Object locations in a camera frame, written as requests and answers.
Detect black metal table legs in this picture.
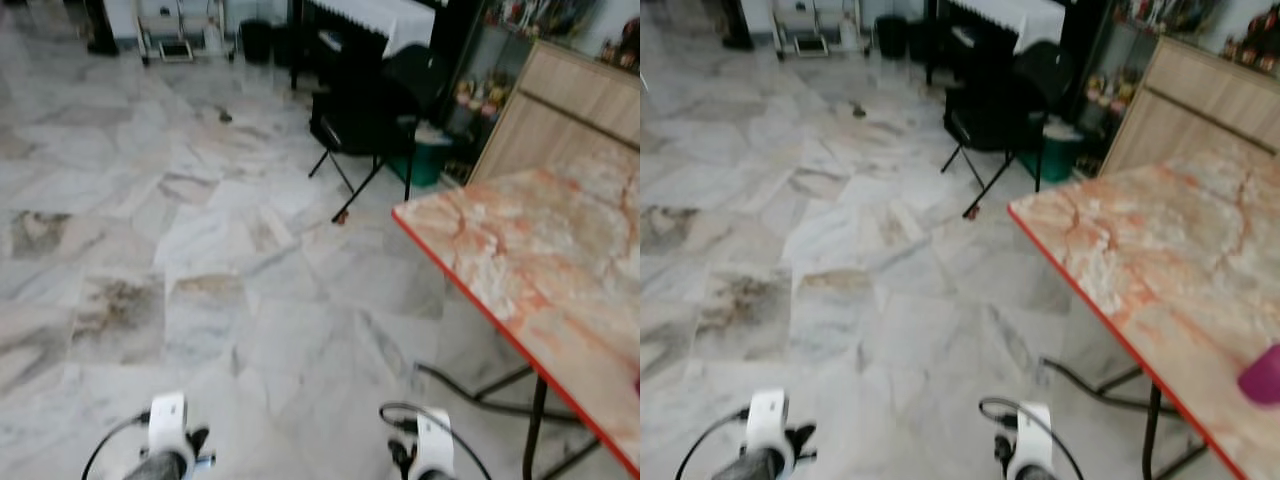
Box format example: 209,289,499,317
415,362,603,480
1040,355,1213,480

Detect green plastic basin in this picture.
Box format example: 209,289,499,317
390,135,453,190
1020,130,1083,184

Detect black folding chair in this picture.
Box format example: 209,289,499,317
307,44,447,225
941,41,1077,220

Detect glass shelf with ornaments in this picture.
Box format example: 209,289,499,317
443,0,641,143
1075,0,1280,126

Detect light wooden cabinet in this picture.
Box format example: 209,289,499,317
1099,35,1280,179
467,40,641,188

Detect black waste bin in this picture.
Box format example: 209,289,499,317
875,15,910,60
240,18,274,64

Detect table with white cloth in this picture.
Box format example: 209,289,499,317
290,0,438,92
925,0,1067,87

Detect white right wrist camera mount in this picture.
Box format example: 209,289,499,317
1014,402,1057,480
414,407,460,480

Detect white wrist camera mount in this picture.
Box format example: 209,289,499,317
1014,402,1057,480
414,407,460,480
745,388,792,454
147,392,189,457

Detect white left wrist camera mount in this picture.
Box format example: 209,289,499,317
147,392,189,457
745,388,792,454

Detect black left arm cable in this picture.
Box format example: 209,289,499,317
675,406,750,480
80,410,152,480

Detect white wire rack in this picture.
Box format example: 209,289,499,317
770,0,867,57
135,0,237,64

